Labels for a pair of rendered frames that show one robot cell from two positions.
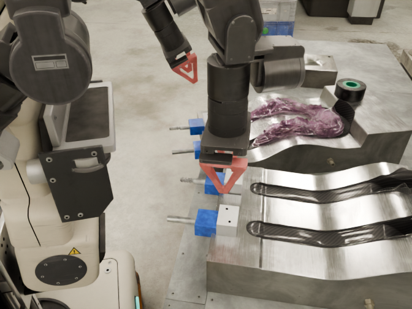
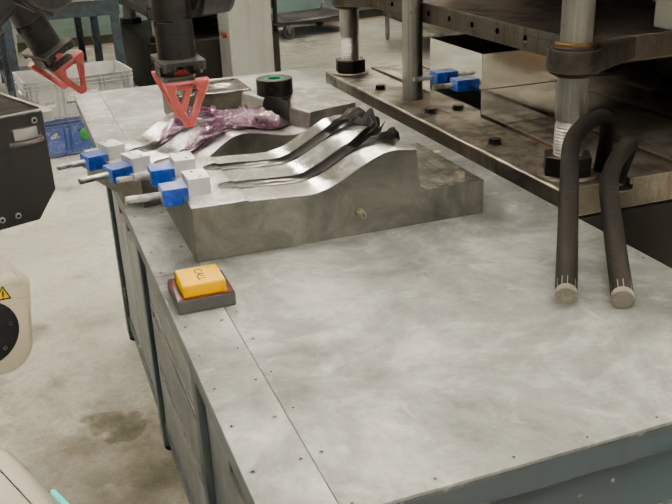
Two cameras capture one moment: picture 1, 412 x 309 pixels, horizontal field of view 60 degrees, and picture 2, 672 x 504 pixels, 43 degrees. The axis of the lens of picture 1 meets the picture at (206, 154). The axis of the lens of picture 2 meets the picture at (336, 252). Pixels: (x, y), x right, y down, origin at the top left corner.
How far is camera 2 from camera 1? 0.90 m
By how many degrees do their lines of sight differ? 28
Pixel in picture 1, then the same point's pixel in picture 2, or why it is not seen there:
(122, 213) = not seen: outside the picture
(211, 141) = (170, 62)
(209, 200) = (153, 218)
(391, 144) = not seen: hidden behind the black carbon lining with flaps
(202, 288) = (191, 263)
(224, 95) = (173, 14)
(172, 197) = (25, 409)
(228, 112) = (180, 30)
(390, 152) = not seen: hidden behind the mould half
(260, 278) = (251, 216)
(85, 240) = (15, 274)
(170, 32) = (42, 25)
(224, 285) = (215, 243)
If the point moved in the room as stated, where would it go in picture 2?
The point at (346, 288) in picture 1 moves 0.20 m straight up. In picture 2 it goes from (334, 200) to (329, 74)
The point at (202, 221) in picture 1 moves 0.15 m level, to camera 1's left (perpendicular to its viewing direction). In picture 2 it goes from (169, 187) to (73, 206)
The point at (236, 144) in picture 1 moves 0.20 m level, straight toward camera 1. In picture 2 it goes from (195, 60) to (236, 84)
